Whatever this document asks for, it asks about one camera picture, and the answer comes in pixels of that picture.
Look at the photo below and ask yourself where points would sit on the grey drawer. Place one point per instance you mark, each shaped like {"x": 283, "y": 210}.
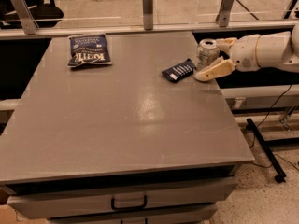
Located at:
{"x": 192, "y": 213}
{"x": 97, "y": 201}

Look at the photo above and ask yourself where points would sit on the black metal floor leg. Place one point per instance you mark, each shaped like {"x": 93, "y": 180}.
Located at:
{"x": 280, "y": 177}

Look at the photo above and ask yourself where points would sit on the right metal bracket post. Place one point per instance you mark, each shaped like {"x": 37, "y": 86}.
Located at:
{"x": 223, "y": 16}

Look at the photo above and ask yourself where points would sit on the black drawer handle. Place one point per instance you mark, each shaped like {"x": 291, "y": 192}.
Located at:
{"x": 129, "y": 205}

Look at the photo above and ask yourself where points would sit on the middle metal bracket post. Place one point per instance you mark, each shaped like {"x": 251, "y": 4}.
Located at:
{"x": 147, "y": 14}

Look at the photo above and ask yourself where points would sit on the silver 7up soda can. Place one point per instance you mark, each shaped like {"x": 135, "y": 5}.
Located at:
{"x": 207, "y": 52}

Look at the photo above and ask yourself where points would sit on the blue kettle chips bag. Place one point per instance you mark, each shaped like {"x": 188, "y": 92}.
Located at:
{"x": 88, "y": 50}

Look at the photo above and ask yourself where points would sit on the grey lower drawer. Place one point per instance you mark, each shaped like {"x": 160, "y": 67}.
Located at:
{"x": 192, "y": 213}

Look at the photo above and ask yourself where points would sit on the grey horizontal rail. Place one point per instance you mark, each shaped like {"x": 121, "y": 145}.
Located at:
{"x": 16, "y": 34}

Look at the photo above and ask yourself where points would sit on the grey upper drawer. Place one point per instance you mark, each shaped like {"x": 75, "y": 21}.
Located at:
{"x": 97, "y": 201}

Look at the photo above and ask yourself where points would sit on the black office chair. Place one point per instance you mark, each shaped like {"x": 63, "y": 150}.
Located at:
{"x": 45, "y": 12}

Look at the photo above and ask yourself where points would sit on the left metal bracket post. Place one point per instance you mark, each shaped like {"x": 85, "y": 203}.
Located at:
{"x": 27, "y": 21}

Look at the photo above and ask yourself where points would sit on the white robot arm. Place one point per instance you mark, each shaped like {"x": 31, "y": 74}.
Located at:
{"x": 279, "y": 50}

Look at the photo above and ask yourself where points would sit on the blue rxbar blueberry bar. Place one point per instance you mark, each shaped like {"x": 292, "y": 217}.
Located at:
{"x": 176, "y": 73}

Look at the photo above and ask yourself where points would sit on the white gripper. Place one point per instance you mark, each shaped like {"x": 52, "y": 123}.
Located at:
{"x": 244, "y": 52}

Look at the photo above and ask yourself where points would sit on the metal bracket post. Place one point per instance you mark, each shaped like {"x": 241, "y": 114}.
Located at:
{"x": 147, "y": 14}
{"x": 223, "y": 16}
{"x": 27, "y": 21}

